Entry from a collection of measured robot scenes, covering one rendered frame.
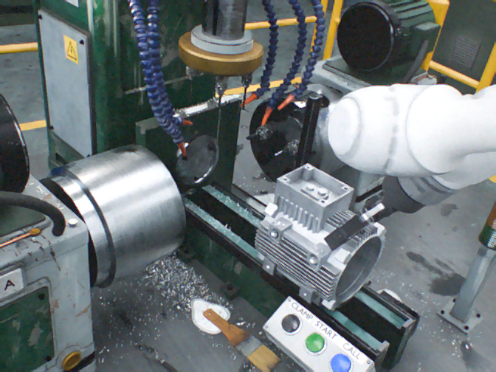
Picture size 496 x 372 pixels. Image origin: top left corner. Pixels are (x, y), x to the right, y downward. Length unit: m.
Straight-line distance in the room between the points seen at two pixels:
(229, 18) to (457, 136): 0.63
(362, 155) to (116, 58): 0.75
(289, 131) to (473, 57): 3.28
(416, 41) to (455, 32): 3.07
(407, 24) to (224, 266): 0.80
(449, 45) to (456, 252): 3.20
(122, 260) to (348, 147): 0.53
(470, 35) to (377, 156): 3.96
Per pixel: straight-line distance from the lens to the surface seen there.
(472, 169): 0.78
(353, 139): 0.65
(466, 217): 1.81
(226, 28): 1.15
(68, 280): 0.98
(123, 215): 1.02
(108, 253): 1.03
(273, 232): 1.10
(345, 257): 1.04
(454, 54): 4.67
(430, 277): 1.53
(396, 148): 0.66
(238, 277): 1.30
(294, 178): 1.15
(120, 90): 1.31
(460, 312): 1.42
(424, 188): 0.85
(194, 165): 1.38
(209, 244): 1.33
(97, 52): 1.26
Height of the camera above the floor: 1.73
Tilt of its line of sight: 33 degrees down
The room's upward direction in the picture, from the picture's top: 8 degrees clockwise
